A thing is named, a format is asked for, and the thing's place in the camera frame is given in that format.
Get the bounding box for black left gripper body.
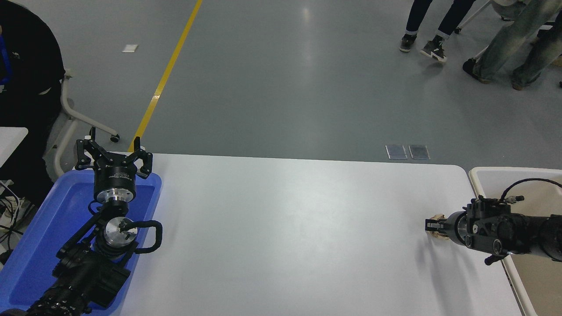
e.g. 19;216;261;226
94;159;137;194

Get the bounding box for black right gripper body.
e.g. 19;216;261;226
443;212;462;245

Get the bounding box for tan paper ball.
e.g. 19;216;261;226
428;213;450;240

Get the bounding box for small white table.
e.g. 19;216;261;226
0;126;29;167

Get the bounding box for blue plastic tray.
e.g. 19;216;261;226
0;169;162;316

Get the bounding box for large pale bin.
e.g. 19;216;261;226
468;167;562;316

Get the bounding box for standing person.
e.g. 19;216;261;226
462;0;562;90

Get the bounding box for walking person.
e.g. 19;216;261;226
399;0;477;63

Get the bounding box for white rolling chair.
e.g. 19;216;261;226
454;0;530;60

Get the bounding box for white frame chair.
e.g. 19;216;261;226
44;68;121;183

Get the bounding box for person with lanyard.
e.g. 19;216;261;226
0;0;66;221

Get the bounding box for black cable bundle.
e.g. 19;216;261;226
0;180;23;246

